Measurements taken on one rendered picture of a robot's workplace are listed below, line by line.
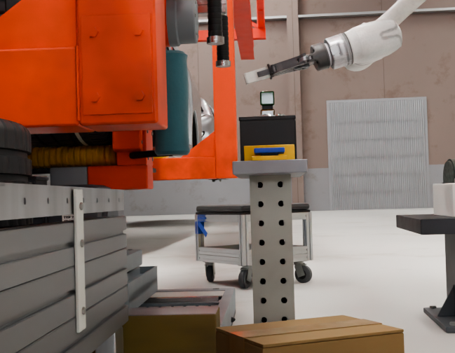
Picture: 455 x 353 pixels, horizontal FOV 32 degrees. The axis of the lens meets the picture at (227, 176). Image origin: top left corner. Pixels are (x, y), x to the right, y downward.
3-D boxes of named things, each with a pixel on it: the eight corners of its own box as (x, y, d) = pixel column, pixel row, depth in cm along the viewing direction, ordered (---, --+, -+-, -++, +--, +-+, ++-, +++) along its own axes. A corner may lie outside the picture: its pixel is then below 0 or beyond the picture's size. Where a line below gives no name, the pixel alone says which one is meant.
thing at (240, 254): (315, 282, 335) (313, 202, 336) (243, 290, 316) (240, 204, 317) (260, 276, 372) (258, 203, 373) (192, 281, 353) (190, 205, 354)
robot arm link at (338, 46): (344, 29, 215) (324, 36, 215) (355, 61, 215) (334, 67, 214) (338, 36, 224) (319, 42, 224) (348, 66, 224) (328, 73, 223)
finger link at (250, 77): (270, 77, 218) (270, 76, 218) (246, 84, 218) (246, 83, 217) (267, 66, 218) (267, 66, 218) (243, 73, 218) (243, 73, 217)
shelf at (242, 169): (239, 178, 222) (238, 168, 222) (300, 177, 221) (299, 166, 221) (232, 174, 179) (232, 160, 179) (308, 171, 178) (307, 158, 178)
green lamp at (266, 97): (260, 107, 223) (259, 92, 223) (274, 106, 222) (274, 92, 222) (260, 105, 219) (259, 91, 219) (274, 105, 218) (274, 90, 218)
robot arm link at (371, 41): (356, 64, 214) (347, 71, 227) (411, 47, 215) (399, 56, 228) (344, 26, 214) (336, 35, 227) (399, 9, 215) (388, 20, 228)
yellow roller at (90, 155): (22, 169, 217) (22, 148, 217) (129, 166, 216) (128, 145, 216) (15, 168, 211) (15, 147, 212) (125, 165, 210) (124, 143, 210)
